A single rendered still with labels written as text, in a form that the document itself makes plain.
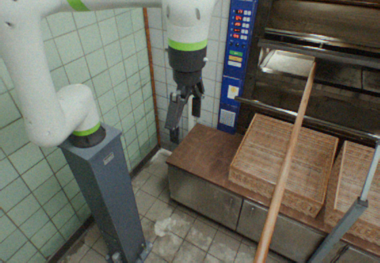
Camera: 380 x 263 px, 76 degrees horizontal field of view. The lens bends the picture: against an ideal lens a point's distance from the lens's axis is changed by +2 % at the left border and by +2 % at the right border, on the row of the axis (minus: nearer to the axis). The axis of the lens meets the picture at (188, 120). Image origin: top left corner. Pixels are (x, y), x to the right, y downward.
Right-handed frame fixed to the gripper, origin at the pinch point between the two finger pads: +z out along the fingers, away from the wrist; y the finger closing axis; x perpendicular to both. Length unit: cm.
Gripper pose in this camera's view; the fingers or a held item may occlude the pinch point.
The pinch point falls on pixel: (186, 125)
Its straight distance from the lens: 72.7
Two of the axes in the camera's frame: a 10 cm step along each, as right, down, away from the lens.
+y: -4.6, 5.7, -6.8
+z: -0.2, 7.6, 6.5
